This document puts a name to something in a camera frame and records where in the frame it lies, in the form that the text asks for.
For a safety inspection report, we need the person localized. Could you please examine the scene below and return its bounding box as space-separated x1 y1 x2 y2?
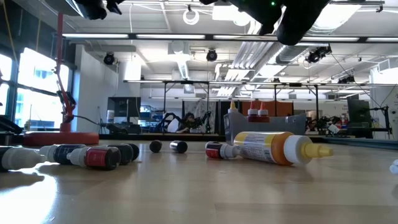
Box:
177 111 201 134

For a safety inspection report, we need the grey translucent plastic bin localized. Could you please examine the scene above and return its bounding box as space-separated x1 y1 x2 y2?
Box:
223 111 308 146

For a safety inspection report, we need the black background stand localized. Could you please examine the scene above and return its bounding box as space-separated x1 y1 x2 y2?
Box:
360 105 393 139

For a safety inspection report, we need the large orange-yellow food coloring bottle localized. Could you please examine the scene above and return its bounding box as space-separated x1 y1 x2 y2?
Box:
233 131 335 166

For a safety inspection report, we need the black aluminium table frame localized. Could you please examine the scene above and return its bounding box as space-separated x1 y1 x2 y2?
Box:
0 114 398 151

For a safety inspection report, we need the white ceiling duct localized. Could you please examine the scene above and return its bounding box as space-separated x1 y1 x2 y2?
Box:
167 40 192 80

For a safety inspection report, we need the small black round cap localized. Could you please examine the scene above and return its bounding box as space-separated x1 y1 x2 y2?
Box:
149 139 163 154

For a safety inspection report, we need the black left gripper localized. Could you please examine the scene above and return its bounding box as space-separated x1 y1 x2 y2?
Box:
73 0 125 21

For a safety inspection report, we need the small red-label food coloring bottle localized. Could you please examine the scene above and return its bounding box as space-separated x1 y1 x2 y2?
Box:
66 146 122 171

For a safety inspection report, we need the black background monitor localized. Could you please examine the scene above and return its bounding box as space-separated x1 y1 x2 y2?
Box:
346 98 373 138

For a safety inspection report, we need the black cabinet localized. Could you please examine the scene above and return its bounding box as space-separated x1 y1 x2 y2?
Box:
107 96 142 134

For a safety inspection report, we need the black ceiling camera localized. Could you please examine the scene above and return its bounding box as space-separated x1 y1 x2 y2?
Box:
305 44 333 65

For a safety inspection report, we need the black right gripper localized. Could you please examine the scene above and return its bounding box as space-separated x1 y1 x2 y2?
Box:
259 0 330 47

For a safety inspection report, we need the black ceiling light rail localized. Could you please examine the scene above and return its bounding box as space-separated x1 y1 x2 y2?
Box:
62 32 398 44

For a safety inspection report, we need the black background workstation frame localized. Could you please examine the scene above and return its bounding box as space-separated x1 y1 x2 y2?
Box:
273 83 320 134
163 80 211 134

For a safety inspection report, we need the small blue-label food coloring bottle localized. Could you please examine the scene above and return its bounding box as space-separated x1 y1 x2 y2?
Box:
39 143 87 166

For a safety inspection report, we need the red desk lamp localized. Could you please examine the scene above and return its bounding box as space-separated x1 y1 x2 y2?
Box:
23 0 100 147

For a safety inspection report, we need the white cable coil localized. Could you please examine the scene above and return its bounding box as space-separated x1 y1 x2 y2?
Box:
182 8 200 26

